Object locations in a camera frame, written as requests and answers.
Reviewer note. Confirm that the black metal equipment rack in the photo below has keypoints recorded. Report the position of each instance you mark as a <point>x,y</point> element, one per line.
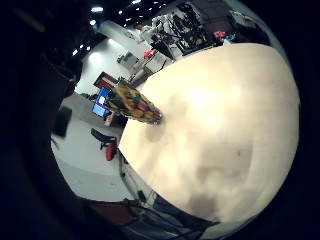
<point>186,26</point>

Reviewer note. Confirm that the colourful patterned vase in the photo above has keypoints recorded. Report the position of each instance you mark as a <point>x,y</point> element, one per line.
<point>133,102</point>

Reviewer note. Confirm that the grey cabinet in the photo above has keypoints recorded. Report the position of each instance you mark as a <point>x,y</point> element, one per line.
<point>128,60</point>

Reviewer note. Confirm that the red object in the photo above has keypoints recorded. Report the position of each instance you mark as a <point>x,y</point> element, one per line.
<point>220,34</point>

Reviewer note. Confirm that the computer monitor with blue screen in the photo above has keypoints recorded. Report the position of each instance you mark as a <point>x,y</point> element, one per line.
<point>100,102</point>

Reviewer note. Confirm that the black and red office chair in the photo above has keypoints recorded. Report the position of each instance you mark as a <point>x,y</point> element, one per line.
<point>107,144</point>

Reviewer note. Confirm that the red framed board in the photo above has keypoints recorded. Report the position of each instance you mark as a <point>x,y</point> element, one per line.
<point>104,80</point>

